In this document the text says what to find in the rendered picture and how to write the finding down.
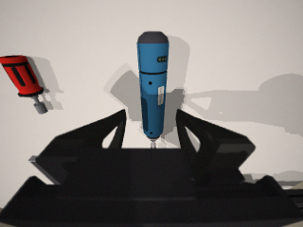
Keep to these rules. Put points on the blue electric nut driver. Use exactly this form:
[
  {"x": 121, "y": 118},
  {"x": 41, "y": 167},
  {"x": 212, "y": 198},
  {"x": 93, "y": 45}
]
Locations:
[{"x": 153, "y": 55}]

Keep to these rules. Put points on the red-handled nut driver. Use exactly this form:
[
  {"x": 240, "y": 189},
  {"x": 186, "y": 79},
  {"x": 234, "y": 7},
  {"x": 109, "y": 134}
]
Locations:
[{"x": 23, "y": 77}]

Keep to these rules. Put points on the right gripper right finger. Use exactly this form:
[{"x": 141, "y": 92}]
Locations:
[{"x": 219, "y": 147}]

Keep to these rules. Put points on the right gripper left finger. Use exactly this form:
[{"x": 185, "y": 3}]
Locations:
[{"x": 93, "y": 134}]

